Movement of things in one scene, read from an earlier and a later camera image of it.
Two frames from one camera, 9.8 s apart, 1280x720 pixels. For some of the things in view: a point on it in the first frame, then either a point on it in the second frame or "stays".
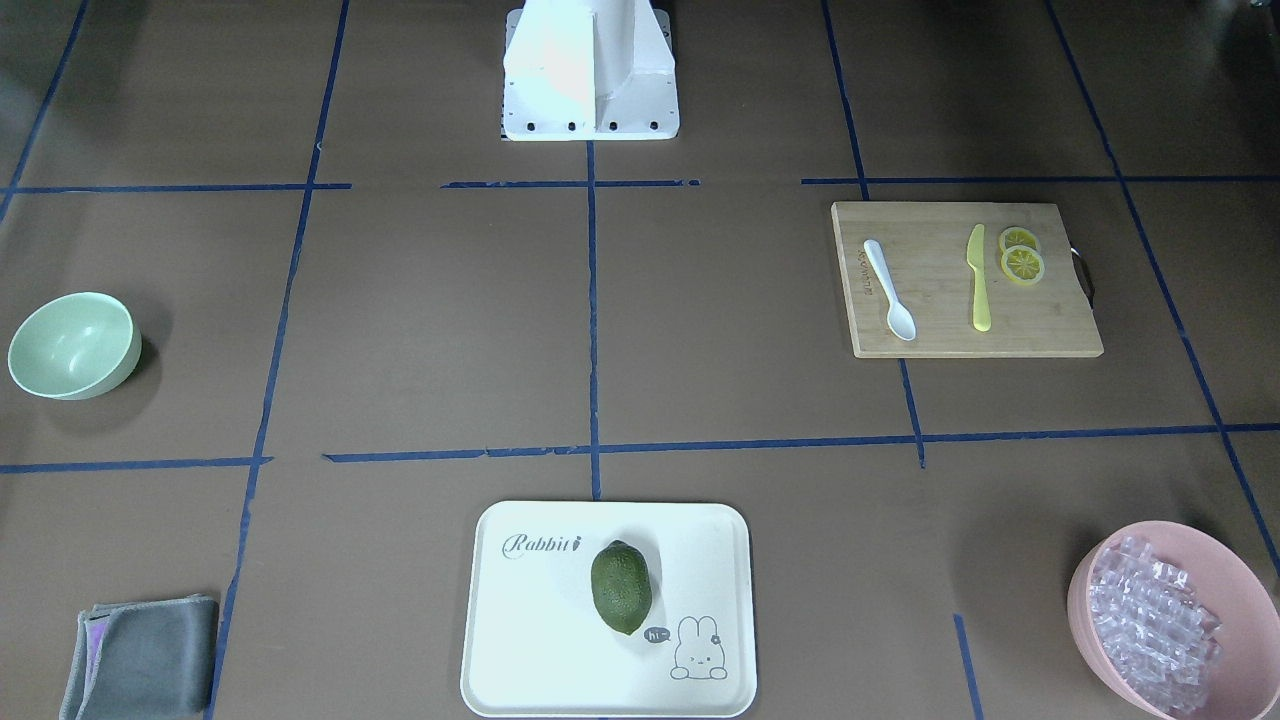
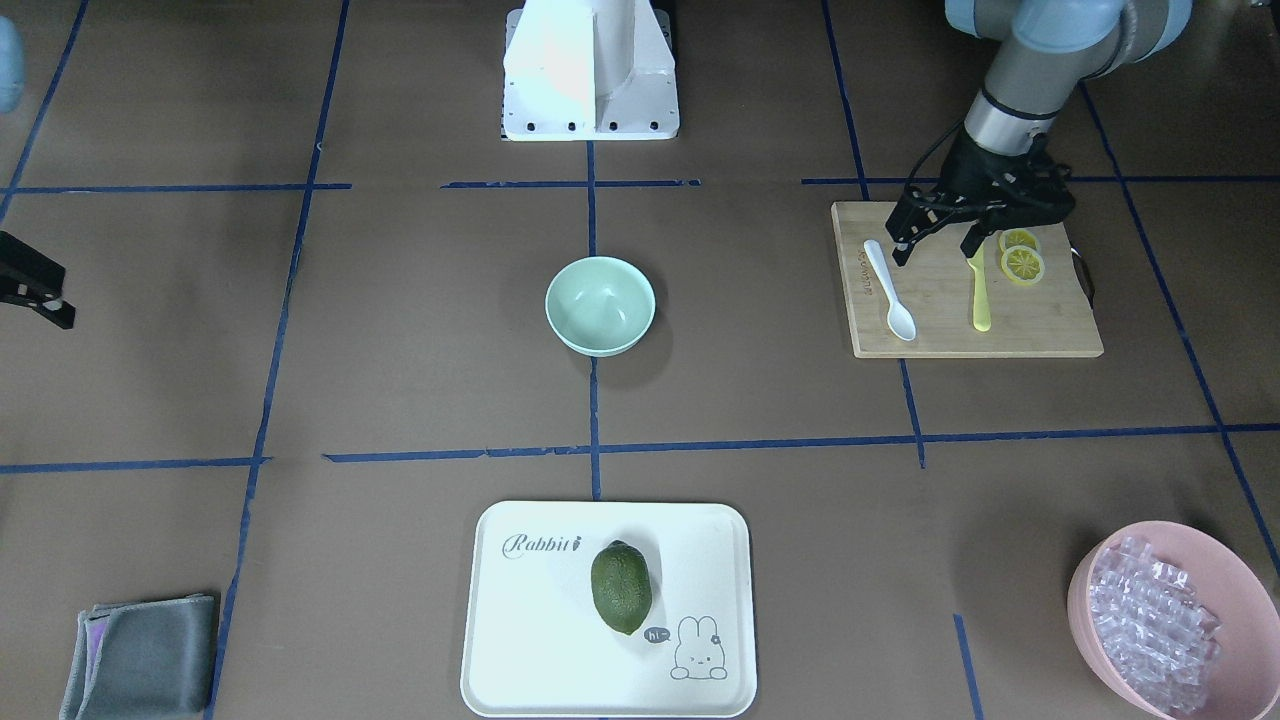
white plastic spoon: x=900 y=319 stays
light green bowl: x=75 y=346 → x=600 y=306
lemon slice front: x=1022 y=265 stays
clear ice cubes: x=1160 y=640 stays
